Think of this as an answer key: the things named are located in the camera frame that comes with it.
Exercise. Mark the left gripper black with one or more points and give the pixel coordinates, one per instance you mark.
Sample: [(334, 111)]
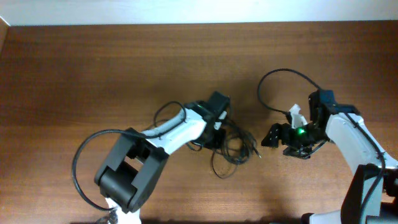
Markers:
[(219, 144)]

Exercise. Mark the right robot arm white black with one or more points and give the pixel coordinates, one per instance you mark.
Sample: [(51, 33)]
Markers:
[(372, 194)]

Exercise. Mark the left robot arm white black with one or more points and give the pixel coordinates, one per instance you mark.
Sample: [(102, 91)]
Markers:
[(131, 170)]

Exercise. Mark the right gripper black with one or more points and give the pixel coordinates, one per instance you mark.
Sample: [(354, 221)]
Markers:
[(277, 130)]

